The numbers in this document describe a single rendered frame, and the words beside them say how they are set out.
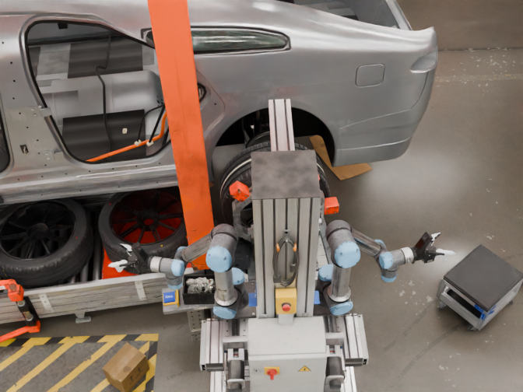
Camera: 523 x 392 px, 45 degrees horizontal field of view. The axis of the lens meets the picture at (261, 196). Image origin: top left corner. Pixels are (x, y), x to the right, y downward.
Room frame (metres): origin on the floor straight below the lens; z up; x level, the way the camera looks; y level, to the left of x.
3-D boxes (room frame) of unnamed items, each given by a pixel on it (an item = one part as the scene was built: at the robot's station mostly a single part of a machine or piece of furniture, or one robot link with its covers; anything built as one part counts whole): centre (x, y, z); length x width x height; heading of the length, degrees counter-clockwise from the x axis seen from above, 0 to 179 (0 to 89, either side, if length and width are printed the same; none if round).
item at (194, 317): (2.19, 0.44, 0.21); 0.10 x 0.10 x 0.42; 7
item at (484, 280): (2.36, -1.41, 0.17); 0.43 x 0.36 x 0.34; 130
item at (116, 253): (2.81, 0.77, 0.39); 0.66 x 0.66 x 0.24
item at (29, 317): (2.25, 1.52, 0.30); 0.09 x 0.05 x 0.50; 97
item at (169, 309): (2.20, 0.41, 0.44); 0.43 x 0.17 x 0.03; 97
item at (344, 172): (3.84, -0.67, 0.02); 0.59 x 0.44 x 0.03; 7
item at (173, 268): (1.85, 0.45, 1.21); 0.11 x 0.08 x 0.09; 76
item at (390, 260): (1.86, -0.62, 1.21); 0.11 x 0.08 x 0.09; 105
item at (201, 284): (2.20, 0.39, 0.52); 0.20 x 0.14 x 0.13; 89
